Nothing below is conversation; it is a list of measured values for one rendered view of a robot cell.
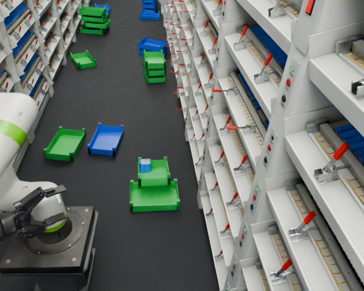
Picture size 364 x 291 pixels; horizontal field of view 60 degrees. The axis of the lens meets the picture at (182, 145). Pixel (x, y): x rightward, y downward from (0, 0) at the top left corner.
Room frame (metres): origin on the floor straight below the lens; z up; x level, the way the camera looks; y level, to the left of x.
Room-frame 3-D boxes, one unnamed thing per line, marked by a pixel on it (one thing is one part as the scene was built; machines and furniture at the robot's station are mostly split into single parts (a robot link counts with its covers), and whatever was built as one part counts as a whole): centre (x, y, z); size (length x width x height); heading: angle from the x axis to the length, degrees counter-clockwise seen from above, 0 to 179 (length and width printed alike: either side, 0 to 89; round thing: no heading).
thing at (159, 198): (1.39, 0.15, 0.04); 0.30 x 0.20 x 0.08; 99
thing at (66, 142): (1.83, 0.86, 0.04); 0.30 x 0.20 x 0.08; 178
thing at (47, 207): (0.85, 0.55, 0.49); 0.16 x 0.13 x 0.19; 83
